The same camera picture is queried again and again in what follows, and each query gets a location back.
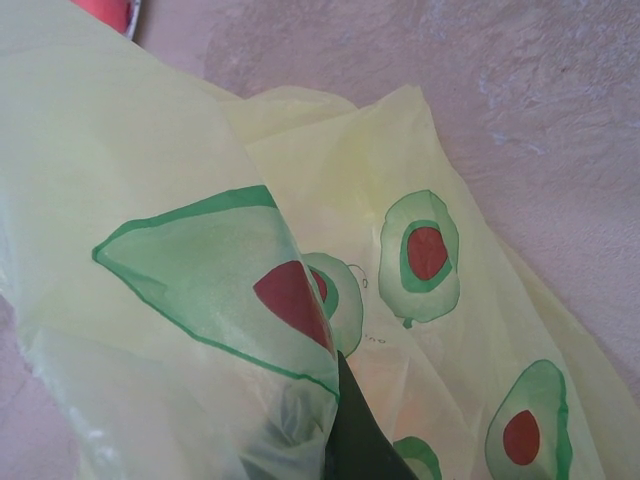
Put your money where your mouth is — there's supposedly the patterned round plate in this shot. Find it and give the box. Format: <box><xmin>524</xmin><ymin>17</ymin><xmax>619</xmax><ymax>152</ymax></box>
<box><xmin>117</xmin><ymin>0</ymin><xmax>148</xmax><ymax>40</ymax></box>

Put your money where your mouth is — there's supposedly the yellow avocado print plastic bag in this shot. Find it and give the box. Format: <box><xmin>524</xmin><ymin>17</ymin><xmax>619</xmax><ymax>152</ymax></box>
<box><xmin>0</xmin><ymin>0</ymin><xmax>640</xmax><ymax>480</ymax></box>

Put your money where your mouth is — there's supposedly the small pink peach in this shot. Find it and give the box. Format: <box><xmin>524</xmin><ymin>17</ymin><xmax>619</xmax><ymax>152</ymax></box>
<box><xmin>69</xmin><ymin>0</ymin><xmax>137</xmax><ymax>32</ymax></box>

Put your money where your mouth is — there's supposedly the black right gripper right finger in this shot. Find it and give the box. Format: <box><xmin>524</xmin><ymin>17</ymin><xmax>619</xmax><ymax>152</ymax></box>
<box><xmin>323</xmin><ymin>348</ymin><xmax>419</xmax><ymax>480</ymax></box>

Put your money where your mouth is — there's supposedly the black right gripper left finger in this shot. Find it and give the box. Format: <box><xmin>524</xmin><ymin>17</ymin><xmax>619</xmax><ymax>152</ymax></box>
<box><xmin>259</xmin><ymin>389</ymin><xmax>327</xmax><ymax>454</ymax></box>

